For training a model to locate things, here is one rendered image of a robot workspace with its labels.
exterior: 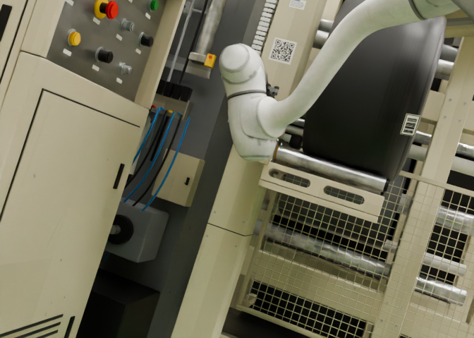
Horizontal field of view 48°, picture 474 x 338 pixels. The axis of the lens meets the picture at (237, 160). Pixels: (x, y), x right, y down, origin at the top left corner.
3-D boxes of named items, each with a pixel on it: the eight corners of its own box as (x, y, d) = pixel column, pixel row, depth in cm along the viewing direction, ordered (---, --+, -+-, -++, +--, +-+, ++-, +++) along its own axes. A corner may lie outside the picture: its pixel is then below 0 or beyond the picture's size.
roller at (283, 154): (273, 148, 161) (278, 141, 164) (271, 160, 163) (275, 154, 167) (389, 183, 152) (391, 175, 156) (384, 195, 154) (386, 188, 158)
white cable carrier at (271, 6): (226, 121, 175) (271, -16, 176) (231, 124, 180) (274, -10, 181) (239, 125, 174) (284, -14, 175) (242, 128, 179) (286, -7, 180)
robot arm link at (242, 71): (226, 59, 145) (232, 106, 143) (209, 41, 130) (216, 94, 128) (264, 51, 142) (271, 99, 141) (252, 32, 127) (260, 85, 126)
